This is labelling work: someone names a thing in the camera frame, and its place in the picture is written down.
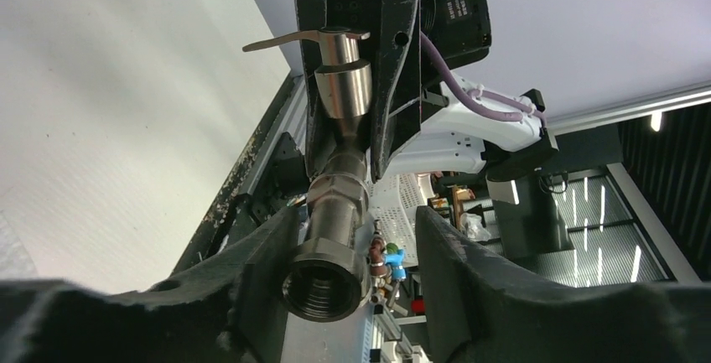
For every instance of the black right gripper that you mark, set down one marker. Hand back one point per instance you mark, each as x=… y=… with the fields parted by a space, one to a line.
x=460 y=30

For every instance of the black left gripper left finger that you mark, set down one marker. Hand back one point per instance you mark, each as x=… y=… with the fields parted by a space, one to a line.
x=224 y=309

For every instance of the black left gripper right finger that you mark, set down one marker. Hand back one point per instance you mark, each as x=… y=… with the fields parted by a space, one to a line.
x=480 y=307

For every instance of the silver angle valve fitting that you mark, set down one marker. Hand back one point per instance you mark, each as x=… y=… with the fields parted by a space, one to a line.
x=325 y=278

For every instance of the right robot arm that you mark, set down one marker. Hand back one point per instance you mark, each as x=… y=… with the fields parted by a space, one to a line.
x=465 y=127

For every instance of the white bucket hat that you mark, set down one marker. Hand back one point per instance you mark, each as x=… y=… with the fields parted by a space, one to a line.
x=16 y=262

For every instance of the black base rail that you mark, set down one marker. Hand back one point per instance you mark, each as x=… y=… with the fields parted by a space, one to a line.
x=249 y=195

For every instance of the aluminium frame rail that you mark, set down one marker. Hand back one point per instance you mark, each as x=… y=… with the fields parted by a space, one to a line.
x=693 y=95

